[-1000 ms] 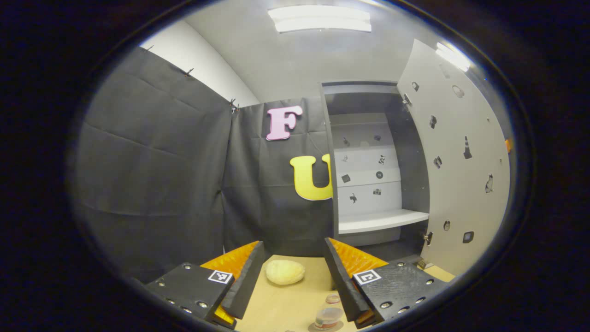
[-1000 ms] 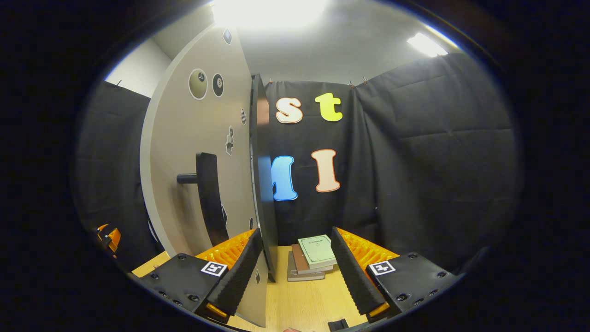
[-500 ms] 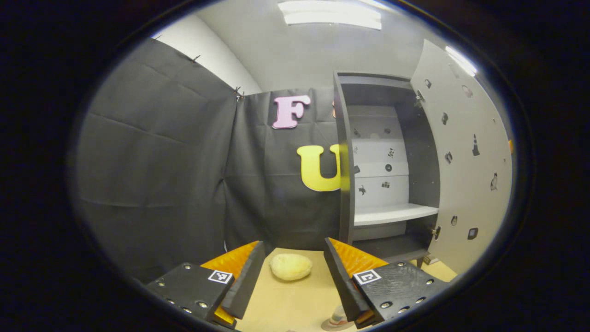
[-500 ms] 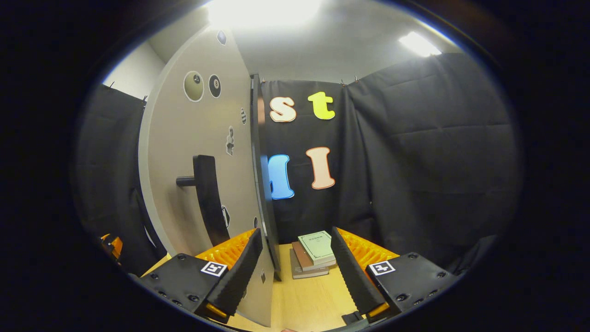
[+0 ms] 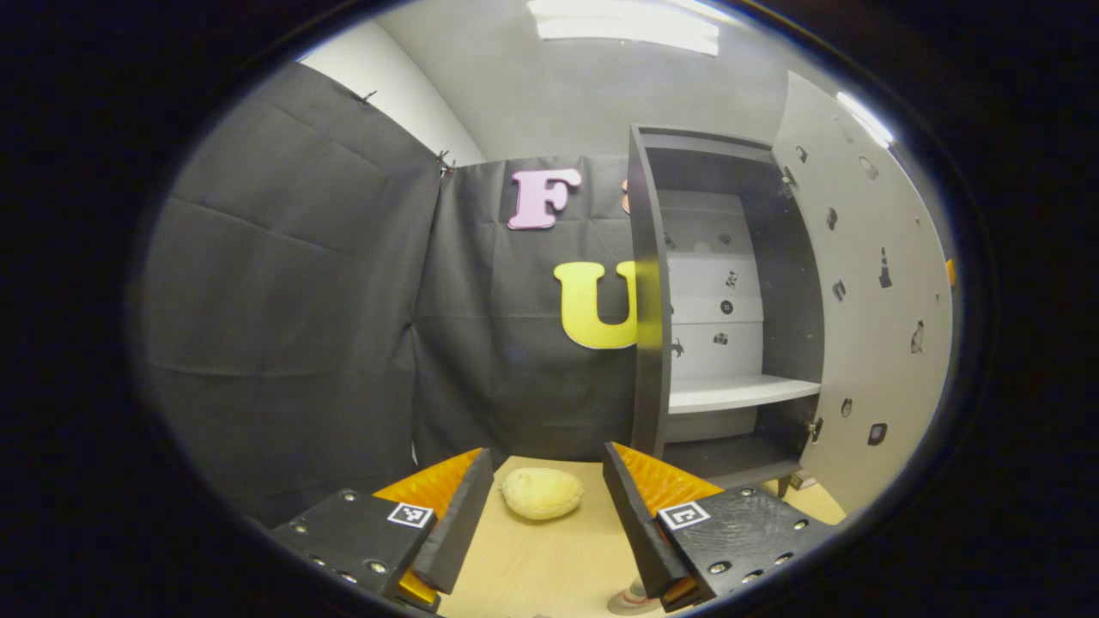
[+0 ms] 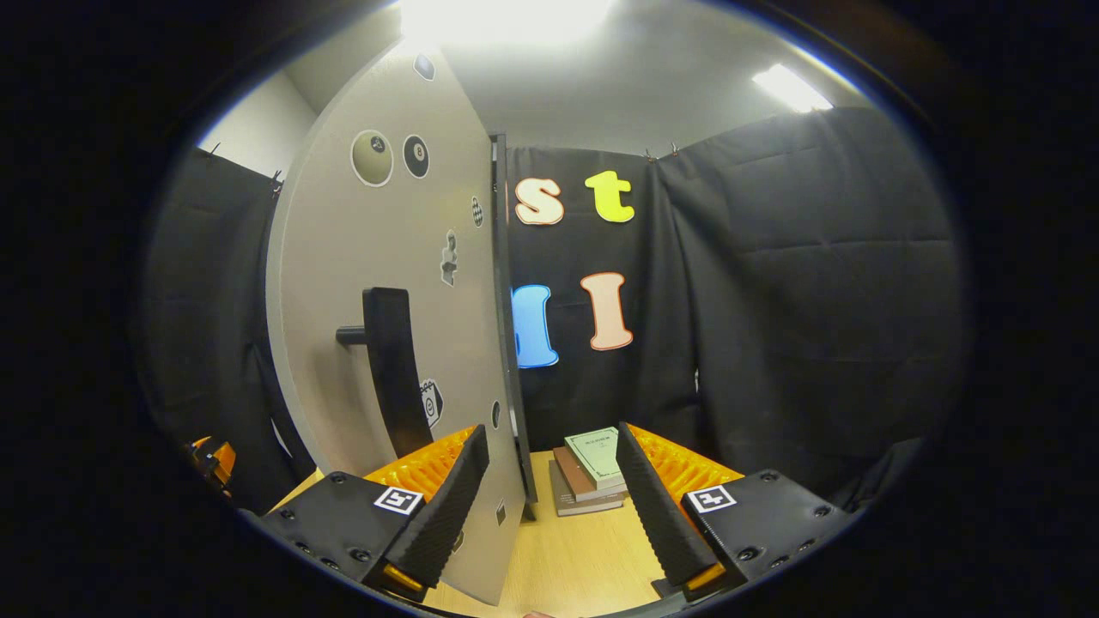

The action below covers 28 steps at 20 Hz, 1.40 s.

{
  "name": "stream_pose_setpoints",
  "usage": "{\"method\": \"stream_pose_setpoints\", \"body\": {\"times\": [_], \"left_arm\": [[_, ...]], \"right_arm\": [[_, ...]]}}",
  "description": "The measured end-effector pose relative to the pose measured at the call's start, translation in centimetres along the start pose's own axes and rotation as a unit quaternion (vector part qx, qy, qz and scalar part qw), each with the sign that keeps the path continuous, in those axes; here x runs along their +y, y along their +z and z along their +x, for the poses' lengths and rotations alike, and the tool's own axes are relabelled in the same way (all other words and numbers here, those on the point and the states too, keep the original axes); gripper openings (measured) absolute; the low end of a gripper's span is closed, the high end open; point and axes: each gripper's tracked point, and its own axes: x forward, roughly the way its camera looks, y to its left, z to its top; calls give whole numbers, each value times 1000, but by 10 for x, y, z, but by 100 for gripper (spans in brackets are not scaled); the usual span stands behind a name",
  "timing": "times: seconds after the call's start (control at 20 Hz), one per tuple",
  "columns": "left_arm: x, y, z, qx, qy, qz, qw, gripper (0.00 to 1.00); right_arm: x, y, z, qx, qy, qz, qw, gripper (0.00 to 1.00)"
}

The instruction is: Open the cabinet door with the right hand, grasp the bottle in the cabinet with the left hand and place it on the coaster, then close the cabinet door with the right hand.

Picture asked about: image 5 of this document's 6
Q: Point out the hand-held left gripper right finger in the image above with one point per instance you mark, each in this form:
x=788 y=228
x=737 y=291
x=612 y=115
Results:
x=637 y=532

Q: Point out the grey cabinet door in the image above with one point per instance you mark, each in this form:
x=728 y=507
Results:
x=867 y=326

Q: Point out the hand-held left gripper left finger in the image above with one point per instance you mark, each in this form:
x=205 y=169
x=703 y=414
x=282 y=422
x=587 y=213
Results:
x=459 y=532

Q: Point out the black backdrop cloth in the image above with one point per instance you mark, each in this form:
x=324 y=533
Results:
x=283 y=326

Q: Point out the pale yellow oval lump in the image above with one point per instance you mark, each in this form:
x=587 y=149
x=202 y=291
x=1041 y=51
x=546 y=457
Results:
x=541 y=493

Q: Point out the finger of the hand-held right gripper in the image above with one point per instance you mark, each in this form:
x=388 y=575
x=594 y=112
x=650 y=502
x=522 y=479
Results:
x=950 y=273

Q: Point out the white cabinet shelf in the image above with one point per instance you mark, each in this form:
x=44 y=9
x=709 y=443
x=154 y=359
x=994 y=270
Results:
x=738 y=393

